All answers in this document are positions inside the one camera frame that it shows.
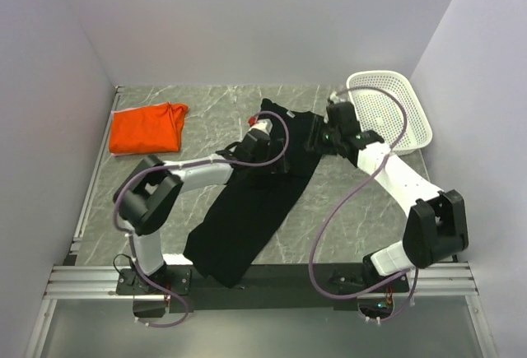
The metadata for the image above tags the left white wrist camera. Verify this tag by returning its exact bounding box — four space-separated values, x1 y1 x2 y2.
249 116 273 135

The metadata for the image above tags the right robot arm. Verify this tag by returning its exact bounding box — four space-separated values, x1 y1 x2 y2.
307 102 469 292

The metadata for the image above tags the black t-shirt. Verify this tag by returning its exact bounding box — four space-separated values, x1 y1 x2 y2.
184 99 322 288

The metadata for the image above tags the white perforated plastic basket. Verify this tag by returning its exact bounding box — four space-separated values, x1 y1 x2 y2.
346 70 433 156

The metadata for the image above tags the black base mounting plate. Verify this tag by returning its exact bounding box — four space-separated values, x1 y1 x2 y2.
114 263 408 314

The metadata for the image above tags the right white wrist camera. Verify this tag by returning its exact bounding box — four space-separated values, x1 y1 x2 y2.
327 91 343 104

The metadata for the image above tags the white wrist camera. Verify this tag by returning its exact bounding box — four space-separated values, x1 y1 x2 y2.
327 91 343 104
249 116 273 135

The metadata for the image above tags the folded orange t-shirt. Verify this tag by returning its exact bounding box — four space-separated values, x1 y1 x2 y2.
108 102 189 156

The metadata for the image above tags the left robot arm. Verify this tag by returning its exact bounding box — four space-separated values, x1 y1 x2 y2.
112 128 290 292

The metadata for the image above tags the aluminium frame rail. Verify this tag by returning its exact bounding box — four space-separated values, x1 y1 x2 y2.
43 263 478 300

